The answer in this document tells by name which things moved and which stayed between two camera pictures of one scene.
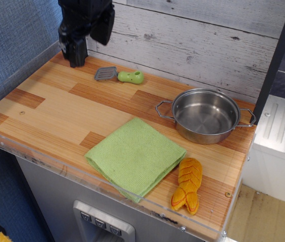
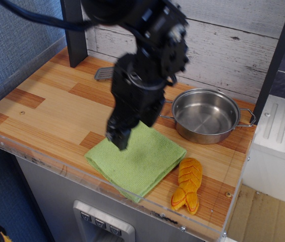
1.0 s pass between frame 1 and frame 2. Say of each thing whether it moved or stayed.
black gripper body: moved
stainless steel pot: stayed
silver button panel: stayed
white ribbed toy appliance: stayed
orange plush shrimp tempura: stayed
